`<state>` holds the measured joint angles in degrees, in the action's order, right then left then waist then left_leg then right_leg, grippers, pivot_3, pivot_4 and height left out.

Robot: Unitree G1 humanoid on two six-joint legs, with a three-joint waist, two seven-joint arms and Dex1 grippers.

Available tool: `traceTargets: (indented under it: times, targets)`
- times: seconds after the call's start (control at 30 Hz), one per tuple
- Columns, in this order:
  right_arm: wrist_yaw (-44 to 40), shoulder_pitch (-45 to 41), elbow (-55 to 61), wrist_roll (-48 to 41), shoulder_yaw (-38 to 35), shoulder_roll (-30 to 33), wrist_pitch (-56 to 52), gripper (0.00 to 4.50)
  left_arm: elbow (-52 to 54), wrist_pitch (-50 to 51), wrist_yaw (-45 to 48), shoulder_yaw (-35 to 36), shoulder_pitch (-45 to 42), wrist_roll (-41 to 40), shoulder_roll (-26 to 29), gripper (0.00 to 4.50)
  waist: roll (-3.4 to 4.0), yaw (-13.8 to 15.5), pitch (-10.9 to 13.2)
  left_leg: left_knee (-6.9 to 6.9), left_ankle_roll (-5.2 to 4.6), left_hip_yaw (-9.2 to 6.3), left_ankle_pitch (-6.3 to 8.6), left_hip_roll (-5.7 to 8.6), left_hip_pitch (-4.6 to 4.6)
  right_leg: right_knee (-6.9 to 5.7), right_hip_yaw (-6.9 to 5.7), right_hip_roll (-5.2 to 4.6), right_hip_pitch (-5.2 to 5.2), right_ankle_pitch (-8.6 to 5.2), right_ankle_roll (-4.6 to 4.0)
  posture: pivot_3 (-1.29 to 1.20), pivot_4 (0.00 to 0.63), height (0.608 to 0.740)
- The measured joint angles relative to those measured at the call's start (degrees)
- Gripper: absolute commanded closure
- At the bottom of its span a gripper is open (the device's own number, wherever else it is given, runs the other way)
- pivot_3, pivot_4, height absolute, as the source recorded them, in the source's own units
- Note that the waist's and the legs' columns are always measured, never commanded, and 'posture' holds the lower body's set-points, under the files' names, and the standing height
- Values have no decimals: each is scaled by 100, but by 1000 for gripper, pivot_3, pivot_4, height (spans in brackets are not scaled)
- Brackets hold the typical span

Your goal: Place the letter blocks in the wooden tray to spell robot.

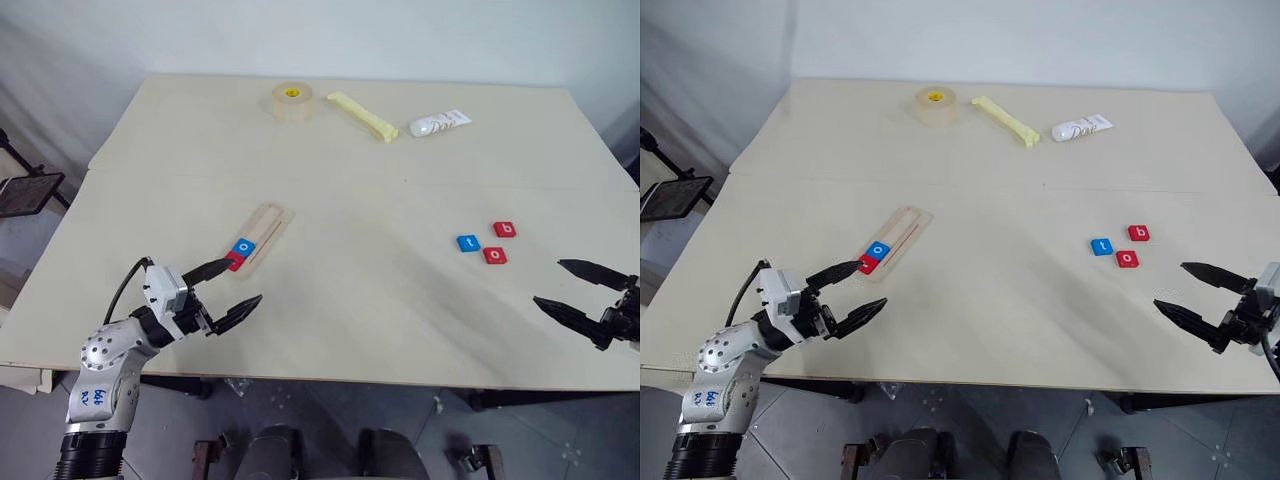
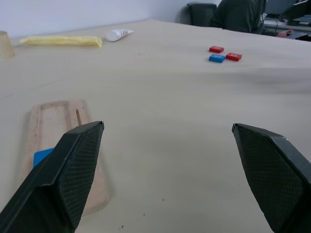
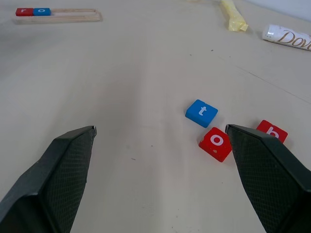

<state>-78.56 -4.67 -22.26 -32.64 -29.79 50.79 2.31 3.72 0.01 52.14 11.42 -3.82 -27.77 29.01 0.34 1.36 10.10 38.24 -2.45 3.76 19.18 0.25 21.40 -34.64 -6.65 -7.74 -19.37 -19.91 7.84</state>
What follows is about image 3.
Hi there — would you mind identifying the wooden tile tray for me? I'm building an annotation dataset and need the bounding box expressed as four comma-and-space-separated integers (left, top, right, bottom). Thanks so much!
12, 8, 103, 25

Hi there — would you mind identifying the red letter b tile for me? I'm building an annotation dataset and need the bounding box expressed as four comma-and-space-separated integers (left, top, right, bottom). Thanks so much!
256, 119, 289, 144

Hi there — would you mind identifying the yellow wrapped packet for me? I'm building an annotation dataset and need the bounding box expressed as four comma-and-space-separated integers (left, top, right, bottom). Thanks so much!
220, 0, 249, 32

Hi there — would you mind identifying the white Dove package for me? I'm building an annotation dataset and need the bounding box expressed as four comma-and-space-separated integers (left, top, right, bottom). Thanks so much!
261, 24, 311, 52

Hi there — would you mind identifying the red letter o tile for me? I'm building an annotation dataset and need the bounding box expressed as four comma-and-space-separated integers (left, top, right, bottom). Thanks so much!
198, 127, 233, 163

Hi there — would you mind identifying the blue letter t tile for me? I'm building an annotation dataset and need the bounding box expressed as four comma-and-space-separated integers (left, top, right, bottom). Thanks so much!
185, 99, 219, 129

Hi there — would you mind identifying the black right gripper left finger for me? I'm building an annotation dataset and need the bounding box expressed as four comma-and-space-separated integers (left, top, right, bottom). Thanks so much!
0, 125, 98, 233

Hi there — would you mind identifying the blue letter o tile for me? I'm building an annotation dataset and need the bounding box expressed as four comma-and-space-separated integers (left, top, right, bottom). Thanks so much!
33, 7, 52, 17

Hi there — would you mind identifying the red letter r tile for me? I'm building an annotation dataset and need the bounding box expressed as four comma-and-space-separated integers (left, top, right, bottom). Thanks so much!
16, 8, 35, 17

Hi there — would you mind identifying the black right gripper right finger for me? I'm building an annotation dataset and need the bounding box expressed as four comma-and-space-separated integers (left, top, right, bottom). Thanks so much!
225, 124, 311, 233

